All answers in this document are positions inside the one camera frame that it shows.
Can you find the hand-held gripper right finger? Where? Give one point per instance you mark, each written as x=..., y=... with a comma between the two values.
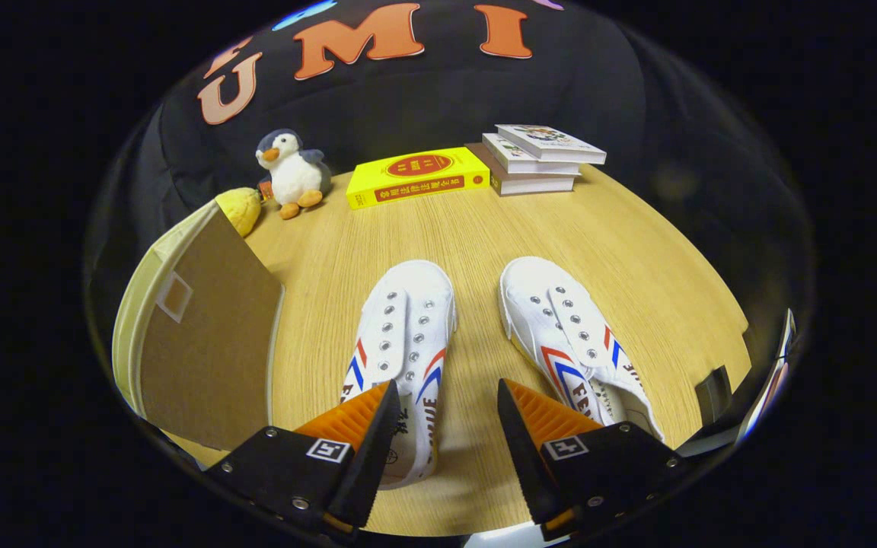
x=526, y=464

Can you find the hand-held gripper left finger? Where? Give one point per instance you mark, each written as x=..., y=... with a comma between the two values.
x=366, y=464

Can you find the white striped canvas shoe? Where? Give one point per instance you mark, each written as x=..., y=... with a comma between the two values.
x=553, y=304
x=408, y=320

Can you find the brown fabric storage box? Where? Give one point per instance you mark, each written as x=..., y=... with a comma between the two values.
x=210, y=358

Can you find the small dark block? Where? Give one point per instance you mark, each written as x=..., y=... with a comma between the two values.
x=712, y=396

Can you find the brown cover book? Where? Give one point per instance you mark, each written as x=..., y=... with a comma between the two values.
x=537, y=185

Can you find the yellow plush ball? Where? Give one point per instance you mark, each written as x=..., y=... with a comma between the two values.
x=240, y=209

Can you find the yellow book red label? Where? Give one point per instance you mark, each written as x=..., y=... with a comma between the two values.
x=416, y=179

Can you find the white illustrated paperback book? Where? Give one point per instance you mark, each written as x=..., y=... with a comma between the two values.
x=553, y=168
x=553, y=141

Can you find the penguin plush toy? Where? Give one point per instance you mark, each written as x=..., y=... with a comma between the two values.
x=294, y=175

